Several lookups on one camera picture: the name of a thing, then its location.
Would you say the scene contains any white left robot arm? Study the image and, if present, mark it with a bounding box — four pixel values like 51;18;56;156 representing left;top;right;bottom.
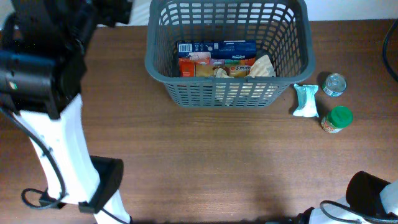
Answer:
1;0;133;223

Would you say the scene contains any blue cardboard food box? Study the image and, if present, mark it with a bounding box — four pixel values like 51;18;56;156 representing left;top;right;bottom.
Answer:
177;40;257;59

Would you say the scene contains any silver tin can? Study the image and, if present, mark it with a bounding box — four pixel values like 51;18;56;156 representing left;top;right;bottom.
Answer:
322;73;347;97

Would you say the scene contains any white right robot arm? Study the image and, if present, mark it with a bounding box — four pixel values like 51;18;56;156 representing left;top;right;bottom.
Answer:
290;171;397;224

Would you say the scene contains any teal white snack packet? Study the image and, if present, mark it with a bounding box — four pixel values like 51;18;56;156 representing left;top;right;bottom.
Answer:
293;83;319;118

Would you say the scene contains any grey plastic shopping basket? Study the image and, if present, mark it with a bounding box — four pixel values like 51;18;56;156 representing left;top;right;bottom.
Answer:
145;0;315;108

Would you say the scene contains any green lid glass jar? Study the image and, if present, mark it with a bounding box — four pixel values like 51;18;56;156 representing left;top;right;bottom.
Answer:
321;106;353;134

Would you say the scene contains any orange spaghetti packet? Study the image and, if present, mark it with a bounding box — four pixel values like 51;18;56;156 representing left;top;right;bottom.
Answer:
178;58;256;78

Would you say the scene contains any beige paper pouch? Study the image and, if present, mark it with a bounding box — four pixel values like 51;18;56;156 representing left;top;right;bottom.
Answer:
213;55;276;106

